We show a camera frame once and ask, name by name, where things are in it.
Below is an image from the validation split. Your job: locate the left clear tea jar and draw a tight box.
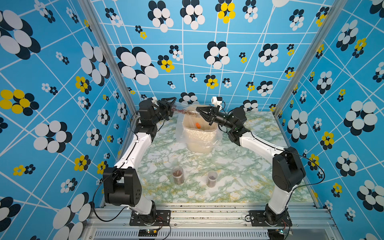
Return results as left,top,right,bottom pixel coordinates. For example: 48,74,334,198
172,166,185,185

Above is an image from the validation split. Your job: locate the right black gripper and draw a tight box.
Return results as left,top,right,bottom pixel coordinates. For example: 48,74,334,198
198,108,236,133

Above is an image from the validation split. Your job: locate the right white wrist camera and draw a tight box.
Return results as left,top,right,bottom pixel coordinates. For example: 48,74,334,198
212,97,223,109

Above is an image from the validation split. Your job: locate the clear plastic bin liner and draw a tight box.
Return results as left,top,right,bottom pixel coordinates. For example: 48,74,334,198
175,101,227,151

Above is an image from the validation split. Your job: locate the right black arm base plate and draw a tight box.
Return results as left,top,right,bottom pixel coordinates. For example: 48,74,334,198
248,210,293,228

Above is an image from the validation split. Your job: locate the aluminium front rail frame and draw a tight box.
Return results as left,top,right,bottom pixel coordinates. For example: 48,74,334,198
81,203,342,240

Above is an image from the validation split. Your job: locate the green circuit board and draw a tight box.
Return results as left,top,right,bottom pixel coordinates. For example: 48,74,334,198
138,229,158,238
268,230,285,240

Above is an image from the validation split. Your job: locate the aluminium corner post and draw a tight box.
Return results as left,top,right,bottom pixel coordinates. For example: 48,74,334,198
274,0,348,119
78,0,137,115

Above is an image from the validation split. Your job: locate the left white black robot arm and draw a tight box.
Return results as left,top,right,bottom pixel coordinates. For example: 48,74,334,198
99,97,177,223

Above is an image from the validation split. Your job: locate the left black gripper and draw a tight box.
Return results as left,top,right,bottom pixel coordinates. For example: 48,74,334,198
151,96,176,127

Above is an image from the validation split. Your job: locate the middle small tea jar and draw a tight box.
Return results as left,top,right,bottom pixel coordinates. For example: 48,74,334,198
207,171,218,188

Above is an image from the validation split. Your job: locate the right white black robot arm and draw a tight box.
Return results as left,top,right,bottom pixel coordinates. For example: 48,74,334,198
196,106,306,226

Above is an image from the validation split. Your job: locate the right green circuit board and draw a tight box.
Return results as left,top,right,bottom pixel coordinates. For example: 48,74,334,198
268,230,285,240

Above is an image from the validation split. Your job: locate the left aluminium corner post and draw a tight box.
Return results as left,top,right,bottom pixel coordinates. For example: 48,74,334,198
78,0,137,115

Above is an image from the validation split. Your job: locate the cream plastic trash bin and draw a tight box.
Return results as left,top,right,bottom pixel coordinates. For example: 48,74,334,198
182,104,220,154

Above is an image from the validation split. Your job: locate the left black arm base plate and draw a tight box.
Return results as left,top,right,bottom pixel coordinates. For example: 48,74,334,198
129,210,171,227

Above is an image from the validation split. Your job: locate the left green circuit board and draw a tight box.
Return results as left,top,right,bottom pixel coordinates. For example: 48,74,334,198
138,229,158,238

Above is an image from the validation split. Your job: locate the right aluminium corner post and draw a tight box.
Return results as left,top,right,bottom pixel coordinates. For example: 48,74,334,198
274,0,348,119

